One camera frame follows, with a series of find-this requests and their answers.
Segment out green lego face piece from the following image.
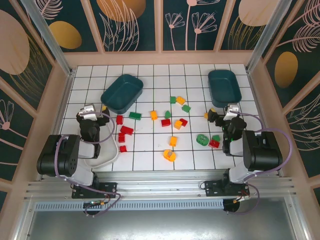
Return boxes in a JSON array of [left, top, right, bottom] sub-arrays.
[[195, 134, 209, 146]]

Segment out long red lego brick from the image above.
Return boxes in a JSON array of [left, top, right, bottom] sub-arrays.
[[120, 125, 134, 136]]

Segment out teal plastic bin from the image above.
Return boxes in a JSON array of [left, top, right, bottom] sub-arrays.
[[100, 73, 145, 114], [207, 69, 243, 108]]

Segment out round yellow lego piece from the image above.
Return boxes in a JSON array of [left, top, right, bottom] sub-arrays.
[[162, 149, 177, 163]]

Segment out metal sheet shelf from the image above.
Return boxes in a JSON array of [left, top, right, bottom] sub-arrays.
[[14, 197, 308, 240]]

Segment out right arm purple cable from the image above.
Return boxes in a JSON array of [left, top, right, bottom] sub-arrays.
[[226, 111, 293, 216]]

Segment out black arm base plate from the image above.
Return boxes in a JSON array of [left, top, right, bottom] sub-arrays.
[[204, 179, 251, 198], [71, 181, 118, 200]]

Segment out aluminium mounting rail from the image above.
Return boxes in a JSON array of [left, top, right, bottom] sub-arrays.
[[24, 171, 297, 201]]

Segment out grey slotted cable duct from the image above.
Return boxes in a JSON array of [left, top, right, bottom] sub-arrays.
[[34, 201, 225, 211]]

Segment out aluminium frame post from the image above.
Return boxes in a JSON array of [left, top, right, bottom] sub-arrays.
[[21, 0, 76, 77], [245, 0, 301, 74]]

